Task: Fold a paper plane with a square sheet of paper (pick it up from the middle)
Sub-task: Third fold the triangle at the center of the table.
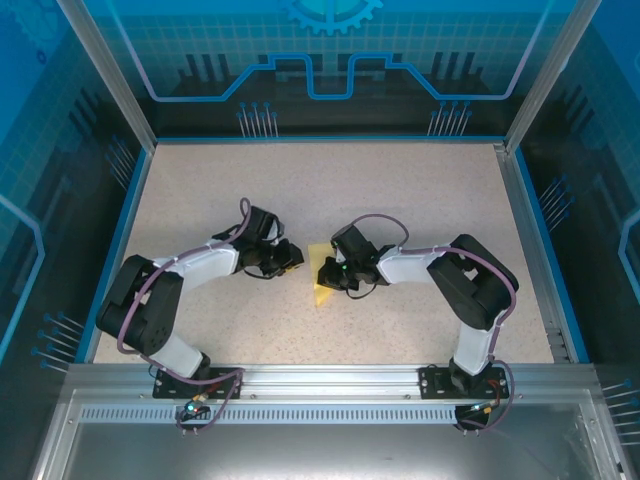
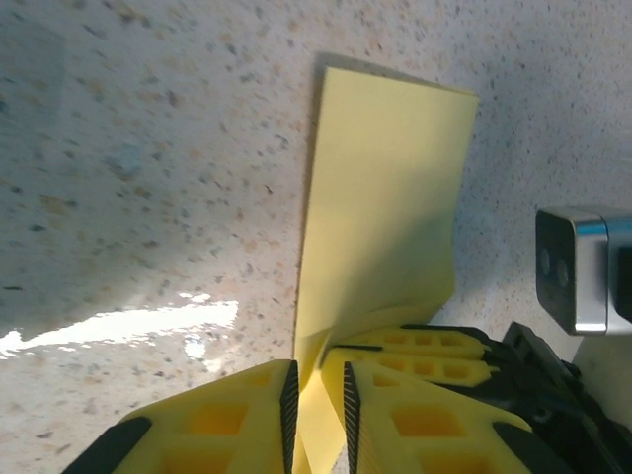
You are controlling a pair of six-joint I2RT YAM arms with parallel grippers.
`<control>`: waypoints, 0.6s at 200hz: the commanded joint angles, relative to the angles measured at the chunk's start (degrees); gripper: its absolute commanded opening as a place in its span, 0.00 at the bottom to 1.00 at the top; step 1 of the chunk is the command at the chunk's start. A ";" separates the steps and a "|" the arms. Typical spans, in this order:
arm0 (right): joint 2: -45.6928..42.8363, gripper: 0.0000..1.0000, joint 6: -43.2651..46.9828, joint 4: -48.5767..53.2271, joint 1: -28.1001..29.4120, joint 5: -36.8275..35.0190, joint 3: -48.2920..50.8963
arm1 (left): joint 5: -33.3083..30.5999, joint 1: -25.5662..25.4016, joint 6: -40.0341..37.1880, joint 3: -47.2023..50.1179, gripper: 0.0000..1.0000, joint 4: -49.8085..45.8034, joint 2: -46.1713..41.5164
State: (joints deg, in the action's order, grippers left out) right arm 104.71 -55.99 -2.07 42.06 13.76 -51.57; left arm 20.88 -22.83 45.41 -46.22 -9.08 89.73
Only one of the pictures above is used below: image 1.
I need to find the grey metal tray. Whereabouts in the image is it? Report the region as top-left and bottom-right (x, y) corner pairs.
(29, 388), (632, 480)

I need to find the right gripper thin black cable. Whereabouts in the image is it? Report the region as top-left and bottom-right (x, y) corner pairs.
(343, 280), (377, 301)

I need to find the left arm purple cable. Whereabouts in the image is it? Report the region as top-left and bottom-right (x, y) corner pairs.
(115, 196), (246, 437)

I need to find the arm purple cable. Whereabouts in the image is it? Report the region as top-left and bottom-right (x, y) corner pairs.
(343, 213), (520, 435)
(115, 196), (246, 437)

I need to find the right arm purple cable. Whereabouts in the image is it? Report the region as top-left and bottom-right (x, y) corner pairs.
(343, 213), (520, 435)

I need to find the aluminium mounting rail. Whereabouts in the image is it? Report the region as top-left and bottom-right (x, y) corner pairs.
(64, 363), (601, 402)

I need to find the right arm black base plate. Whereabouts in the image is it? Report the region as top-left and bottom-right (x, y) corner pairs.
(418, 364), (512, 401)

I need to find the slotted grey cable duct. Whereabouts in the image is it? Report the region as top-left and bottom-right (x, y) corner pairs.
(78, 405), (504, 427)

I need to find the cable connector with green light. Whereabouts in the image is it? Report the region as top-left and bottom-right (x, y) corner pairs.
(183, 393), (210, 417)
(468, 397), (503, 415)

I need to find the aluminium side rail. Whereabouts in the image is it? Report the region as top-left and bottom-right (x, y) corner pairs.
(491, 141), (577, 365)

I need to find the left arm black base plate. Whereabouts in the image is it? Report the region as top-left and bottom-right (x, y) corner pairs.
(152, 366), (245, 401)

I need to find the aluminium frame post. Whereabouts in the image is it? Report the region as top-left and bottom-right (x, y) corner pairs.
(503, 0), (605, 154)
(53, 0), (160, 152)

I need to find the blue table edge frame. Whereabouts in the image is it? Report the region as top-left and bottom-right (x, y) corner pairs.
(73, 133), (592, 365)

